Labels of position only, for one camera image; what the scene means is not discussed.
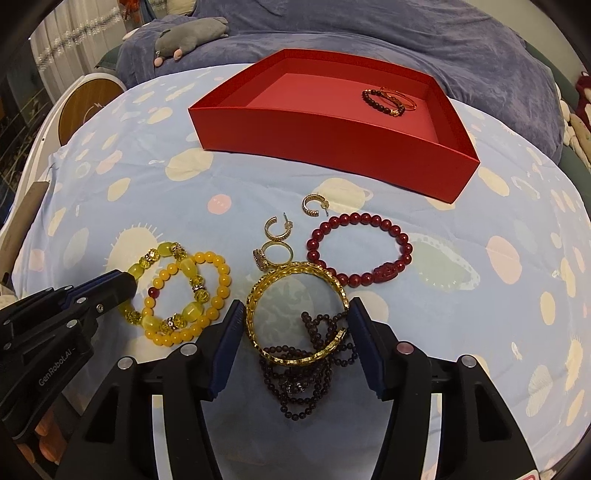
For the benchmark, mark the white curtain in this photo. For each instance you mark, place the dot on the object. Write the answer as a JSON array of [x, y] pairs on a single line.
[[60, 46]]

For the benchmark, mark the dark green bed frame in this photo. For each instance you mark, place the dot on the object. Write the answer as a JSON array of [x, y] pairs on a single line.
[[577, 161]]

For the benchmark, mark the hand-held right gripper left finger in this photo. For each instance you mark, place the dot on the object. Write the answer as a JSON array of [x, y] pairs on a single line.
[[228, 350]]

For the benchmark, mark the wide gold bangle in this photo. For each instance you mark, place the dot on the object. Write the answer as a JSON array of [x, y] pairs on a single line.
[[253, 300]]

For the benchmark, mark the dark green cushion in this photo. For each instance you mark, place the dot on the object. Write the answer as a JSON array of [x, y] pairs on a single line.
[[108, 59]]

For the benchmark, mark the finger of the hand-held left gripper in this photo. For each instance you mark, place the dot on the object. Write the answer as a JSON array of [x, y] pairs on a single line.
[[117, 284], [71, 297]]

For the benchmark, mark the thin gold bangle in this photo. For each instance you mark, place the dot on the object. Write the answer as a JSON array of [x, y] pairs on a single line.
[[414, 102]]

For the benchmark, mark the white round wooden-top device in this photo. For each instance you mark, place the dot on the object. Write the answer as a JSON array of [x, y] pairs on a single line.
[[87, 106]]

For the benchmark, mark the gold hoop earring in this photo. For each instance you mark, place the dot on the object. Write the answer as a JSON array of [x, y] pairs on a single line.
[[268, 228], [305, 204]]

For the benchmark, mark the grey plush toy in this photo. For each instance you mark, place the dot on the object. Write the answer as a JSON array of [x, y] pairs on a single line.
[[184, 39]]

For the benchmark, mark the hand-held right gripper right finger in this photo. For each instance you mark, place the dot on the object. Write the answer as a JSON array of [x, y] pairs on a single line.
[[364, 350]]

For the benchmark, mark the red cardboard box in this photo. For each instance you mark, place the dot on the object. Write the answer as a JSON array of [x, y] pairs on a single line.
[[323, 134]]

